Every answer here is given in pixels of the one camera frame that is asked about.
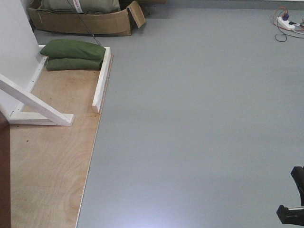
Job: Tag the upper far green sandbag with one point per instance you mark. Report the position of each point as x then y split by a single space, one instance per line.
60 48

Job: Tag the green sandbag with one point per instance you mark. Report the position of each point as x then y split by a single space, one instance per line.
54 64
60 48

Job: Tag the white power strip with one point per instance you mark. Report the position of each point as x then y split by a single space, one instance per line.
288 25

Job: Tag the brown wooden door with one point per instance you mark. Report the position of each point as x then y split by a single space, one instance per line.
5 203

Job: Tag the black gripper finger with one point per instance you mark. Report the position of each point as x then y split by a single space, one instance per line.
294 215
298 175

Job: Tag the large green woven sack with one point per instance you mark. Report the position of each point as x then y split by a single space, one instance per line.
82 6

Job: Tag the purple plug adapter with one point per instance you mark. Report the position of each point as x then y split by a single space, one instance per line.
285 17

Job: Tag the far white diagonal brace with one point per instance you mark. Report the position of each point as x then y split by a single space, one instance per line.
44 114

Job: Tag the plywood base platform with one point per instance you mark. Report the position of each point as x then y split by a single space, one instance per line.
49 164

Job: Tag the far white edge batten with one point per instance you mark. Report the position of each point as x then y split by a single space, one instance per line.
100 90

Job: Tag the open flat cardboard box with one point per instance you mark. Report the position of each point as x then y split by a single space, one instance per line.
112 24

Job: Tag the white door frame panel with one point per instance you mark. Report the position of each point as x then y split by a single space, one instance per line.
19 50

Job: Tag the lower far green sandbag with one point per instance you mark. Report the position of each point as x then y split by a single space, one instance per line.
54 64

